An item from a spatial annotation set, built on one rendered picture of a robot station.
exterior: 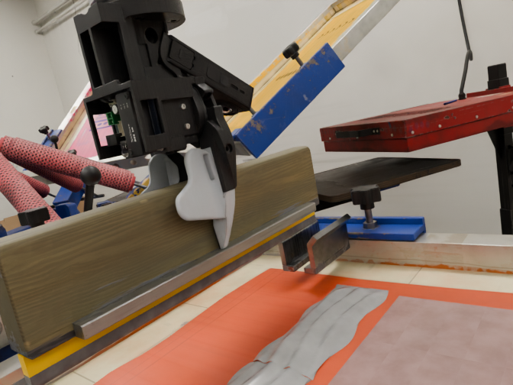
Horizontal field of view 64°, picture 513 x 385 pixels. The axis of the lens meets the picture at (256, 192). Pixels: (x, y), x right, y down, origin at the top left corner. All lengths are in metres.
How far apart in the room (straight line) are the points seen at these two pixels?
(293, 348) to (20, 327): 0.25
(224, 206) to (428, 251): 0.31
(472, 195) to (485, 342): 1.98
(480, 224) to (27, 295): 2.28
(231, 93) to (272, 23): 2.40
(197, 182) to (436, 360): 0.25
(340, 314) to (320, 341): 0.05
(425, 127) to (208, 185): 0.94
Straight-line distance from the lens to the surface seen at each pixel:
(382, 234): 0.59
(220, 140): 0.34
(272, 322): 0.50
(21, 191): 0.91
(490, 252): 0.56
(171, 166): 0.39
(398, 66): 2.40
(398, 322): 0.46
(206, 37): 3.17
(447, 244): 0.57
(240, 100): 0.41
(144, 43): 0.36
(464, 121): 1.33
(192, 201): 0.34
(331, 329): 0.45
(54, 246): 0.30
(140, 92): 0.32
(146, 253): 0.33
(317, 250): 0.54
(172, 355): 0.49
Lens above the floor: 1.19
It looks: 10 degrees down
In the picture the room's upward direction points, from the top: 11 degrees counter-clockwise
